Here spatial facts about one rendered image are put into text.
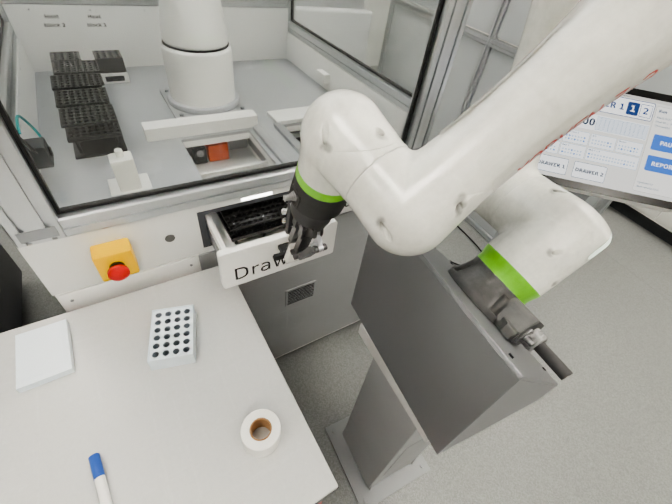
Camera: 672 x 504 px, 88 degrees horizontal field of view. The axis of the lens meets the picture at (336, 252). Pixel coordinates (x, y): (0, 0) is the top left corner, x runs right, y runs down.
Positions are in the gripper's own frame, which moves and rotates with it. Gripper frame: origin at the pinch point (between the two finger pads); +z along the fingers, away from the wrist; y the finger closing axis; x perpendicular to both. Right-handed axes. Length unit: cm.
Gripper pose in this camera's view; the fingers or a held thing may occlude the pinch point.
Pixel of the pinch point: (293, 252)
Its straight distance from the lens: 75.1
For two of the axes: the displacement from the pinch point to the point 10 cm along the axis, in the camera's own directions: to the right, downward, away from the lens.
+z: -2.9, 4.4, 8.5
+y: 4.4, 8.5, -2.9
